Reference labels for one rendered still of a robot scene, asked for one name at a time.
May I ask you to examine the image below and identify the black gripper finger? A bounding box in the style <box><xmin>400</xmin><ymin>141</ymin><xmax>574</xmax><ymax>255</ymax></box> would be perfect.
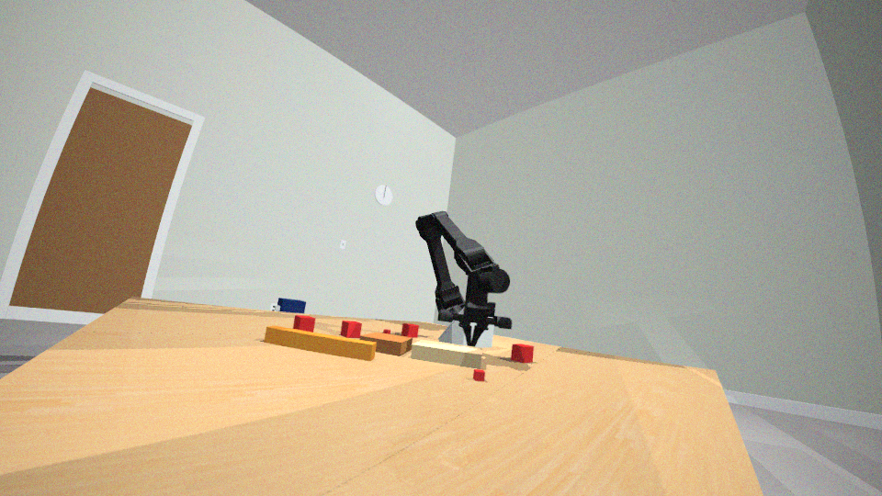
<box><xmin>471</xmin><ymin>325</ymin><xmax>489</xmax><ymax>347</ymax></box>
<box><xmin>459</xmin><ymin>324</ymin><xmax>472</xmax><ymax>346</ymax></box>

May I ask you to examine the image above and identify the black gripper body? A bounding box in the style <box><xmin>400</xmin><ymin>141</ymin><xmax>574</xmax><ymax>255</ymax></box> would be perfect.
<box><xmin>437</xmin><ymin>291</ymin><xmax>512</xmax><ymax>329</ymax></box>

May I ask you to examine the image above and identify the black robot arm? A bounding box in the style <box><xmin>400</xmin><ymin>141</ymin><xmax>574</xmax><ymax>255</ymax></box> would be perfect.
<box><xmin>415</xmin><ymin>210</ymin><xmax>510</xmax><ymax>321</ymax></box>

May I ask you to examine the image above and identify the yellow long wooden board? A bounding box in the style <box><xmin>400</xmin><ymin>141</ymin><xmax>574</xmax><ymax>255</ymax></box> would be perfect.
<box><xmin>264</xmin><ymin>326</ymin><xmax>377</xmax><ymax>362</ymax></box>

